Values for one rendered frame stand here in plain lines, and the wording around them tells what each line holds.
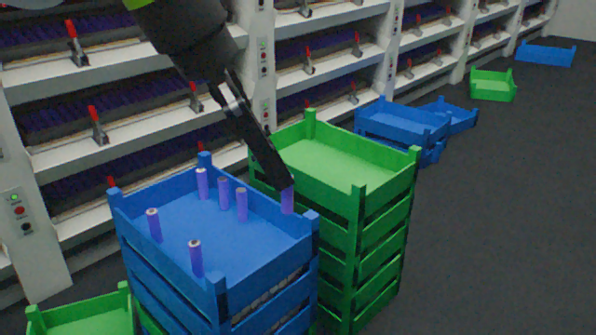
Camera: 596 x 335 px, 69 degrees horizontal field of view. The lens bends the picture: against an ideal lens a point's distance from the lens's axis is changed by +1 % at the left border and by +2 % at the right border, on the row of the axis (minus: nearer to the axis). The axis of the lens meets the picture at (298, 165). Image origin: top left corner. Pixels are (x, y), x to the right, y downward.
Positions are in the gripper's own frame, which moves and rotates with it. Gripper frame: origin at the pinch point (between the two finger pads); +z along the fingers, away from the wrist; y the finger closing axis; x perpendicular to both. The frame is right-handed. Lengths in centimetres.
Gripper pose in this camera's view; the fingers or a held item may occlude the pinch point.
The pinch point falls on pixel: (273, 165)
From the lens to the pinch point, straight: 60.9
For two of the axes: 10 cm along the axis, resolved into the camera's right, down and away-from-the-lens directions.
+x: -8.7, 4.9, 0.0
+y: -2.7, -4.9, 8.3
